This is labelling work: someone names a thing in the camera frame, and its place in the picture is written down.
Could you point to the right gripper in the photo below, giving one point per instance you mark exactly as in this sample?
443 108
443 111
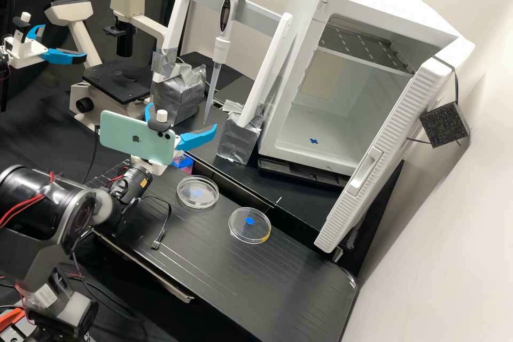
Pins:
151 165

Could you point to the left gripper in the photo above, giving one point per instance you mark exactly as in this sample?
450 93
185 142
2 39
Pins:
29 50

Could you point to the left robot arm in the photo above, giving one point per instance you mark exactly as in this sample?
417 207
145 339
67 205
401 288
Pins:
3 62

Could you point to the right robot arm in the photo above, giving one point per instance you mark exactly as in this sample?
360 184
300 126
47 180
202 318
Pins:
52 205

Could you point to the small bottle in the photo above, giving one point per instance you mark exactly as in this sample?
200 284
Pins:
179 155

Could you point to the blue bottle holder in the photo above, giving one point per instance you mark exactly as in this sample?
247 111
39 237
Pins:
186 163

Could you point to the left phone holder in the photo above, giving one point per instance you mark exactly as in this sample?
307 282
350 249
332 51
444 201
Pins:
19 35

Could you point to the cream microscope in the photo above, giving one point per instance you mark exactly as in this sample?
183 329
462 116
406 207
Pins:
108 85

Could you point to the petri dish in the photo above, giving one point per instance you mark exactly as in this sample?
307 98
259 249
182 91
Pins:
197 193

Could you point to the white pipette stand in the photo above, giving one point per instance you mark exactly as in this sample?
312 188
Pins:
260 77

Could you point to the pipette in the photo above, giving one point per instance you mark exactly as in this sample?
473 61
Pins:
226 13

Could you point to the black platform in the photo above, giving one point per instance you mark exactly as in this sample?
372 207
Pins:
248 278
296 197

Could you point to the incubator door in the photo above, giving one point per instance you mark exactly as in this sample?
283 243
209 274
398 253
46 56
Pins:
384 149

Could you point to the white incubator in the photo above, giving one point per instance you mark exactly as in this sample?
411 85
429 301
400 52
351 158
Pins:
384 5

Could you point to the right wrist camera phone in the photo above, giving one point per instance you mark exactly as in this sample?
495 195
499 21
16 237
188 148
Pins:
132 135

